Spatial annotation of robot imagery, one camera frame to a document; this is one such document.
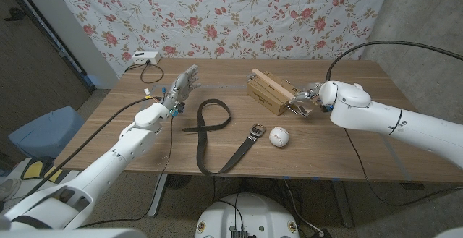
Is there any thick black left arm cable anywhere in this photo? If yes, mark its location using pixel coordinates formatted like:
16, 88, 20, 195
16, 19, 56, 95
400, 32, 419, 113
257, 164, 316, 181
21, 96, 163, 199

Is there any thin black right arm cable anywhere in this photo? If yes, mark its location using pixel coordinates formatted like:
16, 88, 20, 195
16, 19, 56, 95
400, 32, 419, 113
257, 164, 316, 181
342, 128, 463, 208

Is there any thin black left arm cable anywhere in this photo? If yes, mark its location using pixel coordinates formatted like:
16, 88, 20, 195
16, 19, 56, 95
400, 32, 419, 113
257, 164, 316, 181
77, 116, 174, 229

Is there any white baseball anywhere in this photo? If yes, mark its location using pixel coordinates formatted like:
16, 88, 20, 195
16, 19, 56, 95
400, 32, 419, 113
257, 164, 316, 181
268, 126, 290, 148

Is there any dark fabric belt with buckle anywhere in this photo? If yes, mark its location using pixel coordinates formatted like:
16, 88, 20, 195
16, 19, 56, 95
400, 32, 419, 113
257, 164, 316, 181
182, 98, 267, 177

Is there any black round floor object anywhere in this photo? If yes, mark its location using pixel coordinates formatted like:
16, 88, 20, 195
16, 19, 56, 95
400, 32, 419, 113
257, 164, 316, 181
166, 174, 192, 191

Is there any white table leg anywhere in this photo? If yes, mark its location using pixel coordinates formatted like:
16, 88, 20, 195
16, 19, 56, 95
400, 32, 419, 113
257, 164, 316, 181
148, 174, 169, 218

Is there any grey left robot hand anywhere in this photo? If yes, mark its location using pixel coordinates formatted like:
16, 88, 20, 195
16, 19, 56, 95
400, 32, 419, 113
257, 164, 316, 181
161, 64, 202, 116

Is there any blue padded stool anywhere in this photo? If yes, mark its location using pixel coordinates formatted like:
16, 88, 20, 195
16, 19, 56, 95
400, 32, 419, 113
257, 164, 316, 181
7, 106, 86, 159

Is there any dark grey table leg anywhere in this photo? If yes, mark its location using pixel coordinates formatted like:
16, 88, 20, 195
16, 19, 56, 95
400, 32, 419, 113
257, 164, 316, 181
331, 179, 354, 228

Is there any yellow black floor pad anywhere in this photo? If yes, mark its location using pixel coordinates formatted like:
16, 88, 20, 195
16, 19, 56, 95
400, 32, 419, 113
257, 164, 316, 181
20, 159, 45, 180

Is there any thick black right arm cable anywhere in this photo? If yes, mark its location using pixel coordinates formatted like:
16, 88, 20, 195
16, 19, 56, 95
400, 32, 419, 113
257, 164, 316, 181
324, 41, 463, 82

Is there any floral backdrop cloth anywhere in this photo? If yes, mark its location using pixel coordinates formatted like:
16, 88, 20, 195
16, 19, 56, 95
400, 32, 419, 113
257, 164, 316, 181
46, 0, 394, 78

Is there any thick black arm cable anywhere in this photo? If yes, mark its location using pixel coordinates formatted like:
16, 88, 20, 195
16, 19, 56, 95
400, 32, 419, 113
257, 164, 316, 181
324, 41, 463, 82
21, 96, 163, 199

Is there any brown cardboard box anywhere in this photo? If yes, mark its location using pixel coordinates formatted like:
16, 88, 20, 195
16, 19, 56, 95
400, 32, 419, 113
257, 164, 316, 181
247, 70, 319, 116

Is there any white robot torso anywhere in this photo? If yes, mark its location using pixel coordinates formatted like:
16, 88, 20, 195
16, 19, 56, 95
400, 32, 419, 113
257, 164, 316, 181
195, 192, 300, 238

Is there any black power strip cable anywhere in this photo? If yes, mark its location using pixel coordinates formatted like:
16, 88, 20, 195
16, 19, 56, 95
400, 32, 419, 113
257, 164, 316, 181
124, 62, 165, 85

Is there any black door handle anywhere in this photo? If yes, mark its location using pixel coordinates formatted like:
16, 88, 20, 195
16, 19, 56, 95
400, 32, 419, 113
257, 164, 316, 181
3, 7, 26, 22

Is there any wooden clip hanger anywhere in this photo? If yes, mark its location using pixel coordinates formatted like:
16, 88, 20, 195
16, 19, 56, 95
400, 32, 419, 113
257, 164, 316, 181
247, 68, 312, 118

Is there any white power adapter box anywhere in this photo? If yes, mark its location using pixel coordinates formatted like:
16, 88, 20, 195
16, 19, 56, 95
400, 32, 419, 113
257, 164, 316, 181
131, 51, 162, 65

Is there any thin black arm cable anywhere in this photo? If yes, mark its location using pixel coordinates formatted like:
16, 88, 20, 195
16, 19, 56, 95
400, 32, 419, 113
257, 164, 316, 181
77, 116, 174, 229
342, 128, 463, 208

